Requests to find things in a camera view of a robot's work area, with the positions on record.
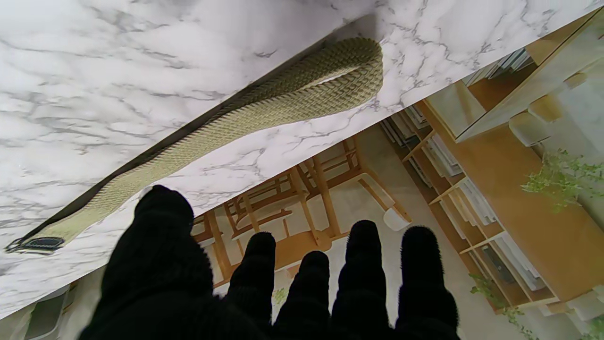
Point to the beige woven belt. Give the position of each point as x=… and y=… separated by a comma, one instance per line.
x=264, y=108

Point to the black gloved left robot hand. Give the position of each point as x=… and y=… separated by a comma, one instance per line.
x=283, y=293

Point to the printed room scene backdrop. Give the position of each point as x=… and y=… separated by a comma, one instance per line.
x=472, y=212

